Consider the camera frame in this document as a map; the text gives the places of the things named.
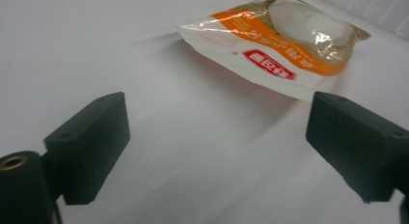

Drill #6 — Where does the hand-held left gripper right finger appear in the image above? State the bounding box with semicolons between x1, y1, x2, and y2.
305;91;409;204

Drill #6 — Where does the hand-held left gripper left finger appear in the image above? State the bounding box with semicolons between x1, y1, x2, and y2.
41;91;131;207

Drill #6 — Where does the orange and white food packet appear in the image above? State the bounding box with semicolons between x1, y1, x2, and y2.
176;0;371;102

